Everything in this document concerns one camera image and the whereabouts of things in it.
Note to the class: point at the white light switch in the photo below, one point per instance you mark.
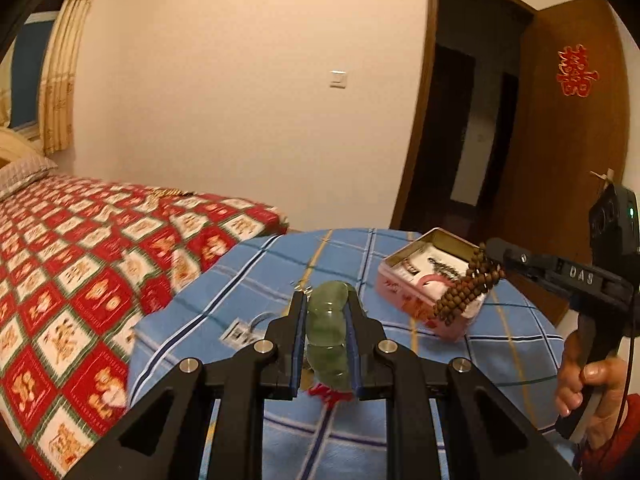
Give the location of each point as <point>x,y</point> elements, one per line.
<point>338,78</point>

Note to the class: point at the brown wooden door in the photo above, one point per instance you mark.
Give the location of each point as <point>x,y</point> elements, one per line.
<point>540,160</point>

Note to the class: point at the pink tin box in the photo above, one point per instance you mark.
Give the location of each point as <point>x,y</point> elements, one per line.
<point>415,305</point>

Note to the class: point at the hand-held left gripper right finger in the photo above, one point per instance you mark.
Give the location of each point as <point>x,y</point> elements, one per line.
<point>352,332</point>

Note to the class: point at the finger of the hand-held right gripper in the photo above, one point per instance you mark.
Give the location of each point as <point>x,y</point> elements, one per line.
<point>520,259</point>

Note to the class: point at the person's right forearm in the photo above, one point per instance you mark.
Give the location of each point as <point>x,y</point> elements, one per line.
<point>620,440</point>

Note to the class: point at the brown door frame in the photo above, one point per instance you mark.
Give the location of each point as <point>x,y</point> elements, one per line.
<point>417,135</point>

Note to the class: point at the beige patterned curtain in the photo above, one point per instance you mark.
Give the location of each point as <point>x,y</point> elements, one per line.
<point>4,105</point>
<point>62,85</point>

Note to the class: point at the cream headboard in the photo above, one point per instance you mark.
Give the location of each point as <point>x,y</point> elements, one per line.
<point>15,142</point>

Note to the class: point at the person's right hand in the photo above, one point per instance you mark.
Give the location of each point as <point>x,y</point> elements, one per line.
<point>602,385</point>

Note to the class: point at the red paper door decoration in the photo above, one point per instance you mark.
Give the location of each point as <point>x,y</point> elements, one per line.
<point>577,70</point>

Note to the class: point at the blue plaid cloth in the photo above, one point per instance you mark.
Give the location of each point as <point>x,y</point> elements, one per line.
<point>260,270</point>

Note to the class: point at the window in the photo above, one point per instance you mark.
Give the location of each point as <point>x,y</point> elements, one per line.
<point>27,75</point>

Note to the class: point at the green jade bangle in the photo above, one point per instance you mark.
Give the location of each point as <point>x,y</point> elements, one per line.
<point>327,320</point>

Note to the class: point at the striped pillow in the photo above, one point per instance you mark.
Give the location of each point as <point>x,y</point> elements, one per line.
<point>25,172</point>

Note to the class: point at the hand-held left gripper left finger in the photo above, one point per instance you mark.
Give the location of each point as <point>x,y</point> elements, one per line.
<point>301,322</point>

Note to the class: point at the red patterned bedspread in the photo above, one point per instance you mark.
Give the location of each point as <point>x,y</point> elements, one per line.
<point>75,285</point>

